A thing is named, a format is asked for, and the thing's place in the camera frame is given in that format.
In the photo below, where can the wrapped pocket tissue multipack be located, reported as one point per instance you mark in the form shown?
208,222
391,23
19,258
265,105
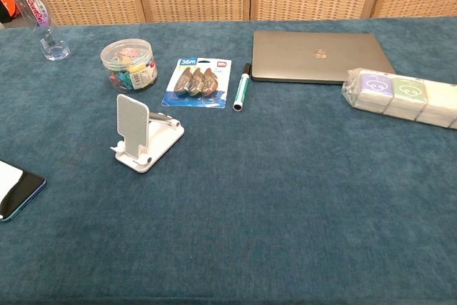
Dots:
400,96

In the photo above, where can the orange and black object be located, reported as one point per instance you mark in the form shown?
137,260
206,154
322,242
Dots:
6,5

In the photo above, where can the clear jar of binder clips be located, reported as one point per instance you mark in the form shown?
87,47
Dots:
130,65

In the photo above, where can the white folding phone stand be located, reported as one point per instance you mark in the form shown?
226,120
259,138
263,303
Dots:
134,126

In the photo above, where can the green whiteboard marker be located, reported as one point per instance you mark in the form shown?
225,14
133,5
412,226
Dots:
242,87

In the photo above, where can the clear plastic water bottle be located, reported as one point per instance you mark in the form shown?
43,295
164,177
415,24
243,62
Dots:
35,8

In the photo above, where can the teal blue tablecloth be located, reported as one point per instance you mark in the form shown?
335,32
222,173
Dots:
271,194

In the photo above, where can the black smartphone with blue edge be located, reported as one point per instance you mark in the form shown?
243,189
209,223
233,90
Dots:
21,190

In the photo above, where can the grey closed laptop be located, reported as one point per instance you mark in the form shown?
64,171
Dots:
314,55

